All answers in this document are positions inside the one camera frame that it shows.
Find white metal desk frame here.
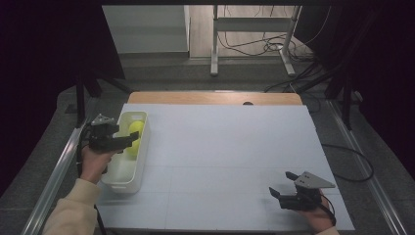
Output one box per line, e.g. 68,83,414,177
209,4,302,78

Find yellow tennis ball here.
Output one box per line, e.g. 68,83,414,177
124,138,142,157
128,119,146,134

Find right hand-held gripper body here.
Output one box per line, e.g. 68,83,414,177
279,170,337,212

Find white table mat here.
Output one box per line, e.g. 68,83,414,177
94,103,355,231

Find white cabinet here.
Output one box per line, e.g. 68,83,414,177
102,4,191,55

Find person's right hand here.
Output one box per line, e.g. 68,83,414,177
297,194,337,234

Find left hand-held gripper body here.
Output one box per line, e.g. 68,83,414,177
81,113,120,154

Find dark curtain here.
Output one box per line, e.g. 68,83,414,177
295,0,415,180
0,0,126,197

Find white plastic bin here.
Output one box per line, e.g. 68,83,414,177
99,111,151,194

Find tangle of black floor cables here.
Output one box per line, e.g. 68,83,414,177
217,32,316,63

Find aluminium floor rail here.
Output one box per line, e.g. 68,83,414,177
327,99,409,235
20,97,100,235

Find black metal stand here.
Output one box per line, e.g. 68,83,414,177
324,70,364,131
73,70,133,129

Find person's left hand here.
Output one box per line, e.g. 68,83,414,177
79,145,115,185

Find long black floor cable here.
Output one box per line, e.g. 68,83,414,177
321,143,376,183

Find right hand-held gripper black cable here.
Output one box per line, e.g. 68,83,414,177
321,194,338,227

